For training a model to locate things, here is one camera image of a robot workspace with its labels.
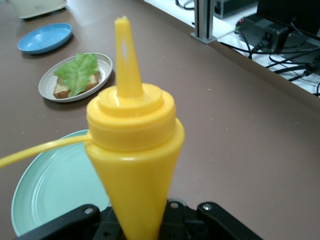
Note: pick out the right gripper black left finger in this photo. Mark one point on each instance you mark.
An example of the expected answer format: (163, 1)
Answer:
(70, 222)

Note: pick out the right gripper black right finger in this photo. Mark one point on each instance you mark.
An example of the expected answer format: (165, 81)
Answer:
(222, 222)

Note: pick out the yellow squeeze bottle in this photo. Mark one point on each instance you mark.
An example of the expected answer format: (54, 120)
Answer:
(135, 150)

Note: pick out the brown bread slice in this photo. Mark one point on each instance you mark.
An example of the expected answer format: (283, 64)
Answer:
(61, 91)

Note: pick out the green lettuce leaf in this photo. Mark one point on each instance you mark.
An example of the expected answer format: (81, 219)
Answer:
(77, 72)

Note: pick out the mint green plate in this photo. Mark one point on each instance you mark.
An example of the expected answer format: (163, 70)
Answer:
(55, 187)

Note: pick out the beige plate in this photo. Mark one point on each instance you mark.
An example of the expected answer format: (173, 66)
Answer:
(105, 67)

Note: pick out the blue plate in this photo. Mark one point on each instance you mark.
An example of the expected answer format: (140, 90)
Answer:
(42, 38)

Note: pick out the brown table mat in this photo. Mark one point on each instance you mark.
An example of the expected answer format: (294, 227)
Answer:
(225, 125)

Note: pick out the grey power supply box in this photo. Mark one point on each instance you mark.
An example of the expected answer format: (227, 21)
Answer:
(260, 30)

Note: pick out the silver metal box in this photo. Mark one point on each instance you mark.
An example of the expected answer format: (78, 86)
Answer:
(237, 7)

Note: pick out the white toaster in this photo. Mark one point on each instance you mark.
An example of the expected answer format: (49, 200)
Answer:
(37, 8)

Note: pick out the large black equipment box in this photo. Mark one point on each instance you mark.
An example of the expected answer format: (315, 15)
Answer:
(287, 12)

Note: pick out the aluminium post with bracket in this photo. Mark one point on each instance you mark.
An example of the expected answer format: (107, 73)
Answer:
(203, 20)

